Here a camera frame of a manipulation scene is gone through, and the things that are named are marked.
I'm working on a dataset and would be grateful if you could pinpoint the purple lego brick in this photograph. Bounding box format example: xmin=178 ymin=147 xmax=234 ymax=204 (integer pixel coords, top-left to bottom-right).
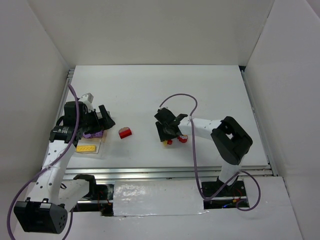
xmin=91 ymin=130 xmax=104 ymax=138

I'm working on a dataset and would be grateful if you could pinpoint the red brick with cupcake print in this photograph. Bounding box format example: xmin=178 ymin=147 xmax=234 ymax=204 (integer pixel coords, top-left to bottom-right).
xmin=118 ymin=127 xmax=132 ymax=139

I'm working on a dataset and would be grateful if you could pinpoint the red flower print block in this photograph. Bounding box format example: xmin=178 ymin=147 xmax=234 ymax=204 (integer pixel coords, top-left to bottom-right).
xmin=177 ymin=135 xmax=188 ymax=144

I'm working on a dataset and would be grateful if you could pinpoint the long yellow lego plate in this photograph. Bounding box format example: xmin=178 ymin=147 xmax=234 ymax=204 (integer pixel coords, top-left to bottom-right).
xmin=76 ymin=145 xmax=97 ymax=153

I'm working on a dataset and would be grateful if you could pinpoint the purple rounded lego block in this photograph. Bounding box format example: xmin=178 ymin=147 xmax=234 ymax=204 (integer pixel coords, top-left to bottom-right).
xmin=83 ymin=134 xmax=92 ymax=139

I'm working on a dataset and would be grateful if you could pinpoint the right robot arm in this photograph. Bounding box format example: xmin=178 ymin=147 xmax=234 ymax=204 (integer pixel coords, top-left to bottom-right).
xmin=154 ymin=108 xmax=253 ymax=189

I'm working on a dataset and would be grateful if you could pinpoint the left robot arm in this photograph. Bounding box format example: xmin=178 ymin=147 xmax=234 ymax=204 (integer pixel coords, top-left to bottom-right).
xmin=13 ymin=100 xmax=115 ymax=234

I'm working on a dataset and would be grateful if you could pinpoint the colourless clear container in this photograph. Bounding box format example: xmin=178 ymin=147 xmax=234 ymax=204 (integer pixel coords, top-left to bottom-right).
xmin=73 ymin=138 xmax=104 ymax=159

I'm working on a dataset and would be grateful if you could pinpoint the white foam cover panel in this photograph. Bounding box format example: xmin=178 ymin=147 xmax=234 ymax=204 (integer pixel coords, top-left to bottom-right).
xmin=113 ymin=180 xmax=206 ymax=217

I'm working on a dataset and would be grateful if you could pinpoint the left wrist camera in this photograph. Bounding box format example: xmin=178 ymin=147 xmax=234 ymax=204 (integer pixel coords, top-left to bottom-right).
xmin=79 ymin=93 xmax=94 ymax=105

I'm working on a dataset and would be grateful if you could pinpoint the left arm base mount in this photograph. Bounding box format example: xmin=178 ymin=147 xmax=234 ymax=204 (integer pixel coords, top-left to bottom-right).
xmin=58 ymin=174 xmax=114 ymax=217

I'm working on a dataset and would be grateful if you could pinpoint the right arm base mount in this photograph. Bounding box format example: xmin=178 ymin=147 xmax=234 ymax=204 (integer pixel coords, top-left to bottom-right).
xmin=201 ymin=180 xmax=250 ymax=210

